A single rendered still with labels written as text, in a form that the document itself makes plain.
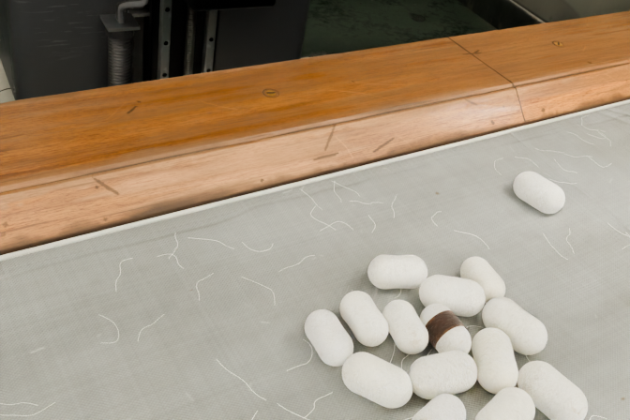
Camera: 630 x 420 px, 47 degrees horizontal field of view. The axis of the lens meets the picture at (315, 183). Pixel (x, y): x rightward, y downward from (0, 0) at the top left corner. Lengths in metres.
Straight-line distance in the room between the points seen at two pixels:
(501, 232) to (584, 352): 0.10
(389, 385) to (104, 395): 0.13
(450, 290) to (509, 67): 0.29
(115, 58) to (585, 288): 0.90
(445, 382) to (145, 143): 0.23
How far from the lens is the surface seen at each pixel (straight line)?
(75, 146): 0.46
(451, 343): 0.38
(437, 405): 0.35
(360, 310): 0.38
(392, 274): 0.41
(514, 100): 0.62
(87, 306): 0.39
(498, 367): 0.38
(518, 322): 0.41
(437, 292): 0.40
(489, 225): 0.49
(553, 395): 0.38
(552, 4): 2.64
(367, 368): 0.35
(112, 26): 1.19
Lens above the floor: 1.03
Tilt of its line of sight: 37 degrees down
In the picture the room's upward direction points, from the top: 12 degrees clockwise
